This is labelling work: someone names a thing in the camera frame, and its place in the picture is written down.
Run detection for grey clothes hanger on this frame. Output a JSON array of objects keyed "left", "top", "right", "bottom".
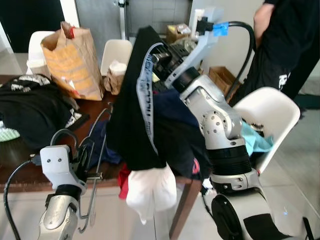
[{"left": 76, "top": 106, "right": 115, "bottom": 234}]

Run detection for black shorts lettered band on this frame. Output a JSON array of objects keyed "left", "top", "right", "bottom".
[{"left": 106, "top": 25, "right": 174, "bottom": 172}]

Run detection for black garment white print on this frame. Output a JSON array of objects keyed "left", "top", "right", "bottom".
[{"left": 0, "top": 73, "right": 92, "bottom": 152}]

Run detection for cardboard box with papers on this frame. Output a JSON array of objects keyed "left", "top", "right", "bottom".
[{"left": 165, "top": 22, "right": 195, "bottom": 51}]

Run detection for red cloth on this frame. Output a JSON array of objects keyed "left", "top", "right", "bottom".
[{"left": 117, "top": 167, "right": 132, "bottom": 201}]

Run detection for white plastic chair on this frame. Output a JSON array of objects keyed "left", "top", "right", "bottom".
[
  {"left": 99, "top": 38, "right": 134, "bottom": 77},
  {"left": 26, "top": 30, "right": 57, "bottom": 77}
]

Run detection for open cardboard box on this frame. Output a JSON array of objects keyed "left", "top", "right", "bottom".
[{"left": 207, "top": 65, "right": 242, "bottom": 99}]

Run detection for small brown paper bag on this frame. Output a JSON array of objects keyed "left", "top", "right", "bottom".
[{"left": 102, "top": 60, "right": 129, "bottom": 96}]

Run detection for brown wooden table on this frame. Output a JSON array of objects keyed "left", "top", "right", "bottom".
[{"left": 0, "top": 73, "right": 203, "bottom": 240}]

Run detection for navy garment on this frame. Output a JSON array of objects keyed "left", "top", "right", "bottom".
[{"left": 89, "top": 89, "right": 206, "bottom": 182}]

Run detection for green patterned cloth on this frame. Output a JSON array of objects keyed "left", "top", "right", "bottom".
[{"left": 0, "top": 127, "right": 22, "bottom": 144}]

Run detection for large brown paper bag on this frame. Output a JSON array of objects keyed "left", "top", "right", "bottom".
[{"left": 40, "top": 21, "right": 106, "bottom": 102}]

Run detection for white chair orange legs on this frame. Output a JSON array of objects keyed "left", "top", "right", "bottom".
[{"left": 231, "top": 85, "right": 302, "bottom": 174}]

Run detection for person in black clothes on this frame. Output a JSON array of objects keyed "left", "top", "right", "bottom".
[{"left": 230, "top": 0, "right": 320, "bottom": 108}]

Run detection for teal cloth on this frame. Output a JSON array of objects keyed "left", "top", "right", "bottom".
[{"left": 240, "top": 119, "right": 275, "bottom": 157}]

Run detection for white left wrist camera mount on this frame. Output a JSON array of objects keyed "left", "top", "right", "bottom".
[{"left": 38, "top": 143, "right": 89, "bottom": 191}]

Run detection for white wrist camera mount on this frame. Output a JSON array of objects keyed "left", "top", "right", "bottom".
[
  {"left": 164, "top": 6, "right": 232, "bottom": 90},
  {"left": 38, "top": 143, "right": 89, "bottom": 191}
]

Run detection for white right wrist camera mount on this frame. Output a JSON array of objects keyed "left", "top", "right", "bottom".
[{"left": 164, "top": 6, "right": 232, "bottom": 90}]

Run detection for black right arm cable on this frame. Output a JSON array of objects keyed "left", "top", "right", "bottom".
[{"left": 225, "top": 20, "right": 257, "bottom": 103}]

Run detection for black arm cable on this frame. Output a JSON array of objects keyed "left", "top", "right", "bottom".
[
  {"left": 225, "top": 20, "right": 257, "bottom": 103},
  {"left": 2, "top": 127, "right": 77, "bottom": 240}
]

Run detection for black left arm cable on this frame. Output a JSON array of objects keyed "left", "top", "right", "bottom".
[{"left": 2, "top": 127, "right": 77, "bottom": 240}]

